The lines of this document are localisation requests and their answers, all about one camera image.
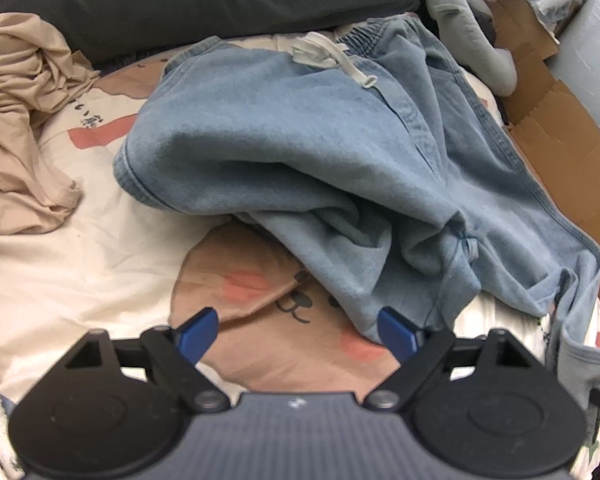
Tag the brown cardboard sheet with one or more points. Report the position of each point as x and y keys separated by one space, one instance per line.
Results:
x=555 y=125

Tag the crumpled beige garment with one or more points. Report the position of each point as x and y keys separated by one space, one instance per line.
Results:
x=15 y=110

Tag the light blue denim pants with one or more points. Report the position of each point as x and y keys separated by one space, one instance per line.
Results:
x=305 y=160

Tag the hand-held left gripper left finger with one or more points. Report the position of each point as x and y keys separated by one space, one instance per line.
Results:
x=200 y=332

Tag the bear printed cream bedsheet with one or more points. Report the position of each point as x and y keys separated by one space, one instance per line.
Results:
x=80 y=260

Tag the grey plush toy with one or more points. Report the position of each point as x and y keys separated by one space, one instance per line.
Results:
x=460 y=20

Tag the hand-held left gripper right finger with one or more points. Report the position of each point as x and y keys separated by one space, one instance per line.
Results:
x=395 y=332

